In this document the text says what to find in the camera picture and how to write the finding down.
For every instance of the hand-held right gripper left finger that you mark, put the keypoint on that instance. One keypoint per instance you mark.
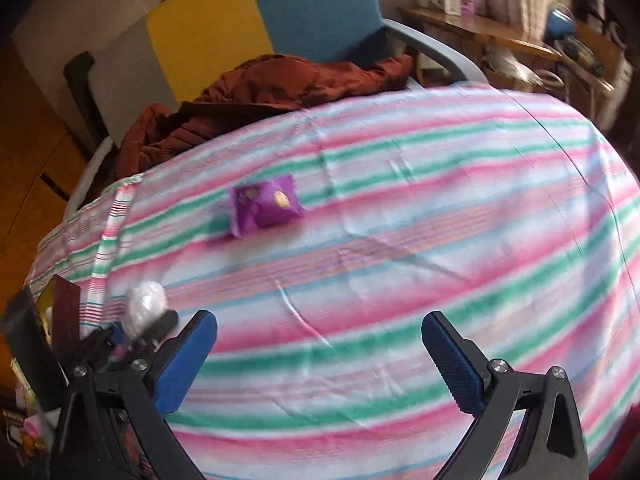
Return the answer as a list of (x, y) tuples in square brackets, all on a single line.
[(180, 365)]

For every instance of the striped bed sheet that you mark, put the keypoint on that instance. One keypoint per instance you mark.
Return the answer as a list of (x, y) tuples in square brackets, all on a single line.
[(400, 260)]

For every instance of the pink carton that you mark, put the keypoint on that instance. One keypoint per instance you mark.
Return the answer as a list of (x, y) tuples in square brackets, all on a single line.
[(472, 4)]

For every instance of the purple snack packet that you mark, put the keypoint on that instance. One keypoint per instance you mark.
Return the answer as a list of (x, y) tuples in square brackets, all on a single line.
[(265, 205)]

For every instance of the white plastic bag roll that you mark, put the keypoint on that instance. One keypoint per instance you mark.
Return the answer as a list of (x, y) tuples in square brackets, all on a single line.
[(145, 302)]

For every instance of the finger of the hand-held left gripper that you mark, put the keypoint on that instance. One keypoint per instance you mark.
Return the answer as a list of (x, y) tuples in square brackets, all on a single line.
[(162, 327), (102, 345)]

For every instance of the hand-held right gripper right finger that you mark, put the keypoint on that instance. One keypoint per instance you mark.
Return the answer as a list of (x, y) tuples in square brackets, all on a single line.
[(455, 365)]

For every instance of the reddish brown jacket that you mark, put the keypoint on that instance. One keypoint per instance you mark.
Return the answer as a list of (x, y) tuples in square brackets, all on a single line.
[(260, 85)]

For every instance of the grey yellow blue chair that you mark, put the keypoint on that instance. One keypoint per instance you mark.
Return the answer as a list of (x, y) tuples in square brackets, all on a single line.
[(210, 35)]

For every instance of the wooden wardrobe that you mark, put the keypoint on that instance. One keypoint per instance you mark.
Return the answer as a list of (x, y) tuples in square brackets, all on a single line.
[(30, 160)]

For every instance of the gold lined maroon box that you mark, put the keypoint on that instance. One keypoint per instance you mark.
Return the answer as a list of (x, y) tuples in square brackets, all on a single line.
[(65, 310)]

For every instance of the wooden desk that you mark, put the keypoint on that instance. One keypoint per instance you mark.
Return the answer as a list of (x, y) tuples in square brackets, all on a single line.
[(480, 27)]

